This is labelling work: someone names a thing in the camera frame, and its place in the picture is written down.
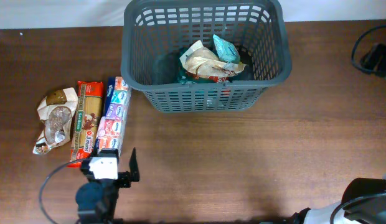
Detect small teal white packet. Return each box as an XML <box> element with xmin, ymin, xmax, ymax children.
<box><xmin>213</xmin><ymin>34</ymin><xmax>240</xmax><ymax>64</ymax></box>

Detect brown white cookie bag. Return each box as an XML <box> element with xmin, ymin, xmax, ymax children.
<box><xmin>32</xmin><ymin>87</ymin><xmax>78</xmax><ymax>155</ymax></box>

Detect dark grey plastic basket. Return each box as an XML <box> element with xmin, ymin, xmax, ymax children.
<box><xmin>121</xmin><ymin>0</ymin><xmax>292</xmax><ymax>113</ymax></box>

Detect Kleenex tissue multipack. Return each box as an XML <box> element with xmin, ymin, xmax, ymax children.
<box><xmin>95</xmin><ymin>77</ymin><xmax>131</xmax><ymax>154</ymax></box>

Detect orange San Remo spaghetti pack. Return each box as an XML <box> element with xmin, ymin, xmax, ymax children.
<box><xmin>70</xmin><ymin>81</ymin><xmax>104</xmax><ymax>161</ymax></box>

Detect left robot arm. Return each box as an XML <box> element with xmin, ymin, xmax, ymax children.
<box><xmin>75</xmin><ymin>149</ymin><xmax>140</xmax><ymax>224</ymax></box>

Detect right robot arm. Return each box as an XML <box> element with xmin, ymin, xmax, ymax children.
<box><xmin>282</xmin><ymin>42</ymin><xmax>386</xmax><ymax>223</ymax></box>

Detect green Nescafe coffee bag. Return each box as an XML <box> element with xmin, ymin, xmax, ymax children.
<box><xmin>176</xmin><ymin>46</ymin><xmax>256</xmax><ymax>85</ymax></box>

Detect beige paper snack bag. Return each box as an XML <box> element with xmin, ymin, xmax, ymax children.
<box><xmin>179</xmin><ymin>40</ymin><xmax>247</xmax><ymax>78</ymax></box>

